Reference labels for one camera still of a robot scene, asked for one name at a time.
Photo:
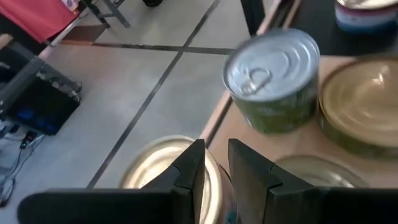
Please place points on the black table mat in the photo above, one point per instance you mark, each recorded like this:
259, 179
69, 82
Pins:
317, 34

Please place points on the can white label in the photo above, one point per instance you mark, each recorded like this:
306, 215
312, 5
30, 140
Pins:
149, 168

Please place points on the black computer case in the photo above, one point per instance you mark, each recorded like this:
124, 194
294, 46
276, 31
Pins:
43, 109

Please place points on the black caster wheel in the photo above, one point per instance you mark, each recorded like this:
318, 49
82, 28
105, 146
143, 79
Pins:
152, 2

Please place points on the grey metal table legs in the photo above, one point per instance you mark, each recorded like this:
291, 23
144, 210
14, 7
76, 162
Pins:
109, 12

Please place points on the brown cardboard piece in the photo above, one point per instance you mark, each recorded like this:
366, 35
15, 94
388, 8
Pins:
82, 34

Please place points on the green label can gold lid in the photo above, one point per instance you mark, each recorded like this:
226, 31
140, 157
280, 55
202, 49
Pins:
360, 105

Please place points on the blue label seafood can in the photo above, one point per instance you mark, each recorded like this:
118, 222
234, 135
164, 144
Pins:
363, 18

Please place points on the blue label can gold lid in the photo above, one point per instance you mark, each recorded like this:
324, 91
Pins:
320, 172

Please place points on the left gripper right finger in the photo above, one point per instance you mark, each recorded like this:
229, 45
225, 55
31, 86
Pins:
295, 205

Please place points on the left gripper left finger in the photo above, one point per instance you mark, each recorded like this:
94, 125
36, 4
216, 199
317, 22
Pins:
124, 205

